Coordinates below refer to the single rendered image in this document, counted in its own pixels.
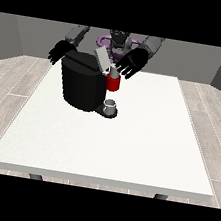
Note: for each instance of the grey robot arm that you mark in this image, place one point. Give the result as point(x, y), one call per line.
point(151, 46)
point(75, 34)

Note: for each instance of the red pod holder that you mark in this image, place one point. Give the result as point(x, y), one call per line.
point(113, 82)

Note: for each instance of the black coffee machine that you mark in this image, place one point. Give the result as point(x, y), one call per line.
point(81, 82)

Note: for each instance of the pale grey machine lid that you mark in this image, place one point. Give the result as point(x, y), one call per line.
point(102, 59)

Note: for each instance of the small grey cup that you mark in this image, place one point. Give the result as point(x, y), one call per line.
point(109, 106)

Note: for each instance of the grey robot trunk purple rings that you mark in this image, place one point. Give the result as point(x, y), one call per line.
point(119, 40)

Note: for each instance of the dark table leg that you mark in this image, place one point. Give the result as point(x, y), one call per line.
point(35, 177)
point(161, 196)

